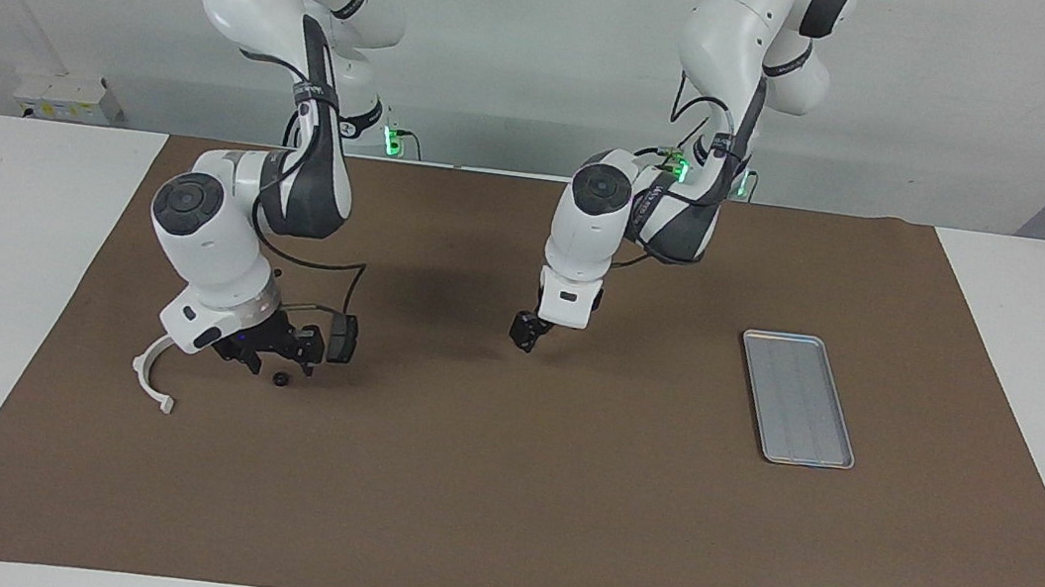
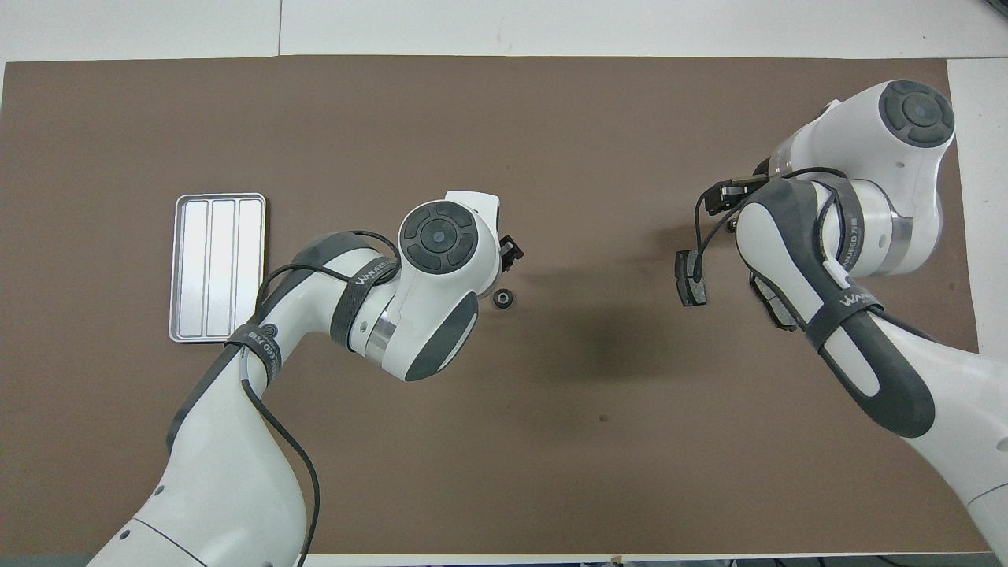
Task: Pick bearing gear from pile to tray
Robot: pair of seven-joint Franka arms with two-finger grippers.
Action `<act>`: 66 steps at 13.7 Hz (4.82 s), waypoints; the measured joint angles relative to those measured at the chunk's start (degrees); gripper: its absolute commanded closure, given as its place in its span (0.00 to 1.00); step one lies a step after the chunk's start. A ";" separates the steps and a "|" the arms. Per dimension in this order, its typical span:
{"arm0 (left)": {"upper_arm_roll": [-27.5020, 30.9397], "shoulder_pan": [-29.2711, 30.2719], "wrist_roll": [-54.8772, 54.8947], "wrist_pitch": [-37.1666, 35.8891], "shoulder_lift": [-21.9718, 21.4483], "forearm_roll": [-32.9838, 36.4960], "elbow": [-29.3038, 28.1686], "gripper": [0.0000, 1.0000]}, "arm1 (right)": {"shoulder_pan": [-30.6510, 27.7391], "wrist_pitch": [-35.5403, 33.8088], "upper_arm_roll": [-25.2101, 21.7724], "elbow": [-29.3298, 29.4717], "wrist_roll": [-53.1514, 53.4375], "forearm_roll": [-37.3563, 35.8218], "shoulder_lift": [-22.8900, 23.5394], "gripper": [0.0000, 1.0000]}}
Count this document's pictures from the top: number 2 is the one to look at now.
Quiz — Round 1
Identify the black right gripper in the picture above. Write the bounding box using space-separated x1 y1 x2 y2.
702 156 782 216

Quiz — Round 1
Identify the silver metal tray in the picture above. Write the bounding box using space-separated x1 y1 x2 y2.
168 192 268 344

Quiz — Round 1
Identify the short dark brake pad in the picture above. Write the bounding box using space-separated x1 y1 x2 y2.
675 249 709 308

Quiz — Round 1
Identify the long dark brake pad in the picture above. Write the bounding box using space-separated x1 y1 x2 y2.
748 272 798 332

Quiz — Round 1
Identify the brown table mat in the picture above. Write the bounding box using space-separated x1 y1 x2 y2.
0 54 1002 557

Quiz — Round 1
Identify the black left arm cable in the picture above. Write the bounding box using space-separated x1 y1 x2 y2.
236 229 404 567

